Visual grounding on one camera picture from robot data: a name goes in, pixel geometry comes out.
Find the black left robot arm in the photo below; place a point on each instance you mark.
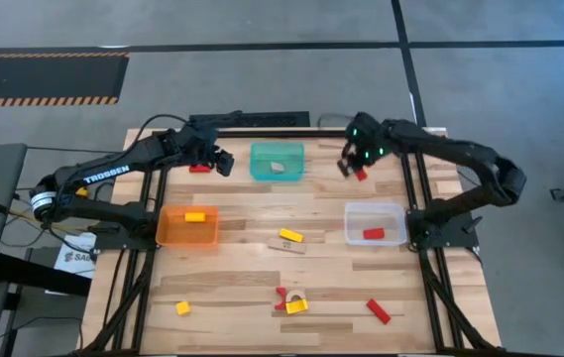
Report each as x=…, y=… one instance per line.
x=113, y=171

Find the white paper with logo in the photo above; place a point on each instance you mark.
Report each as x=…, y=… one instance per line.
x=74, y=255

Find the yellow arch block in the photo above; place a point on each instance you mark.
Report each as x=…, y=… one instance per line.
x=297, y=307

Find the black support bar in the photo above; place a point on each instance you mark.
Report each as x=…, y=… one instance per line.
x=38, y=275

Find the green translucent plastic bin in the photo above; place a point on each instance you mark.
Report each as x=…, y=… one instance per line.
x=261, y=166

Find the clear plastic bin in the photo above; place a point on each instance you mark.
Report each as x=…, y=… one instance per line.
x=361, y=218

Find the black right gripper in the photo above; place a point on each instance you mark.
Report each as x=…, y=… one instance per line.
x=366, y=141

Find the yellow rectangular block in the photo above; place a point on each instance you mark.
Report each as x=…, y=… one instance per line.
x=291, y=235
x=195, y=216

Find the black hazard-striped floor mat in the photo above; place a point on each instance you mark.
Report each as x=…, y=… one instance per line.
x=38, y=77

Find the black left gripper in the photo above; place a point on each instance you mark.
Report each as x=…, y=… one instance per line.
x=199, y=146

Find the yellow cube block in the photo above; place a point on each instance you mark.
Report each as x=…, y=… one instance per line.
x=183, y=308

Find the red rectangular block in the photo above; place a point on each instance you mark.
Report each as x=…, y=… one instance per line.
x=362, y=175
x=373, y=233

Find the long red block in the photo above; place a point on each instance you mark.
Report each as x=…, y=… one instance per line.
x=378, y=311
x=200, y=168

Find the red arch block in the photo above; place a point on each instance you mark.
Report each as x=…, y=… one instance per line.
x=279, y=300

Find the natural wood plank block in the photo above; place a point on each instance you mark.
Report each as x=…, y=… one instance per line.
x=284, y=246

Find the orange translucent plastic bin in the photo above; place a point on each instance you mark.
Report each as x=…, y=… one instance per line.
x=177, y=233

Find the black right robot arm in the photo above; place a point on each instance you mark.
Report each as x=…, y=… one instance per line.
x=460, y=149

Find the black floor vent strip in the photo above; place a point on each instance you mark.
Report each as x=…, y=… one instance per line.
x=249, y=119

